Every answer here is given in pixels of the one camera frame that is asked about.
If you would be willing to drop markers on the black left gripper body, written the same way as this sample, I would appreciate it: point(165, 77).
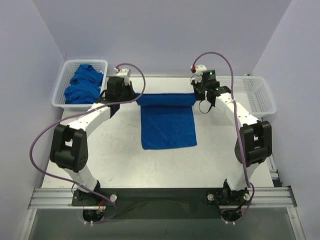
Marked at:
point(130, 92)

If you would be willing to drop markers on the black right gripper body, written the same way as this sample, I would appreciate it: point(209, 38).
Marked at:
point(196, 91)

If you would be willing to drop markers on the blue towel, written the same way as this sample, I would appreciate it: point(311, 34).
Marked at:
point(167, 121)

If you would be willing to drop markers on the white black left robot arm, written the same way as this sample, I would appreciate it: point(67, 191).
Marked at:
point(69, 149)

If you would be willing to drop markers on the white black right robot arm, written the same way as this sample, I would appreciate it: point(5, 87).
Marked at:
point(253, 136)

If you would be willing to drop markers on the crumpled blue towels in basket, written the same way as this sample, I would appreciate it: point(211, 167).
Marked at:
point(85, 86)

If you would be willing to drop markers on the white perforated left basket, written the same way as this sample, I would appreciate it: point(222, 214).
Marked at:
point(67, 72)

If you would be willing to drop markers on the white perforated basket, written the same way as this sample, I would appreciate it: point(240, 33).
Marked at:
point(67, 72)
point(255, 95)

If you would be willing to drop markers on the white perforated right basket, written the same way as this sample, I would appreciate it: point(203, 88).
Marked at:
point(255, 95)

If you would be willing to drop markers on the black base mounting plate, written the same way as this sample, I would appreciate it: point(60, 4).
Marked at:
point(171, 203)

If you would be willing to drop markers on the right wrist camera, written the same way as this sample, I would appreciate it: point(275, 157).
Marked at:
point(202, 76)

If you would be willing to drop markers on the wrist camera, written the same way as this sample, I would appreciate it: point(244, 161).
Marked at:
point(202, 76)
point(124, 74)

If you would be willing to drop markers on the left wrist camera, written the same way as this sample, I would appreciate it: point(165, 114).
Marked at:
point(124, 74)

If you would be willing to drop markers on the aluminium frame rail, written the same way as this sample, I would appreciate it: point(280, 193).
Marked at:
point(186, 183)

